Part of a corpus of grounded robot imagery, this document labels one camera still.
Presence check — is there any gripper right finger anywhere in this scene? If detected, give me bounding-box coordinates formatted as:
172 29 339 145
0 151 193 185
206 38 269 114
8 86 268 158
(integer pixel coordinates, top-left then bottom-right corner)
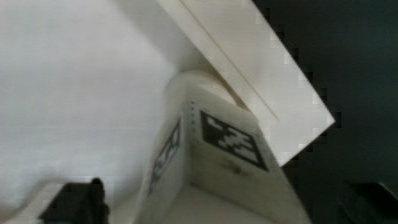
337 182 398 224

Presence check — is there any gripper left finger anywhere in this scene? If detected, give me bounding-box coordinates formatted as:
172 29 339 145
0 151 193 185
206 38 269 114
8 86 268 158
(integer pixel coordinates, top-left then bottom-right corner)
38 178 110 224

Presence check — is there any white table leg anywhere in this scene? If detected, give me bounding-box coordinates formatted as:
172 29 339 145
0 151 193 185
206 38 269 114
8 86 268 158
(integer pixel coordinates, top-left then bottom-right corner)
110 71 310 224

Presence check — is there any white square table top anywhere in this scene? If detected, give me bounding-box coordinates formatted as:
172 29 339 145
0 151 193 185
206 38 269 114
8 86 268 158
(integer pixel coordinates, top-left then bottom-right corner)
0 0 333 224

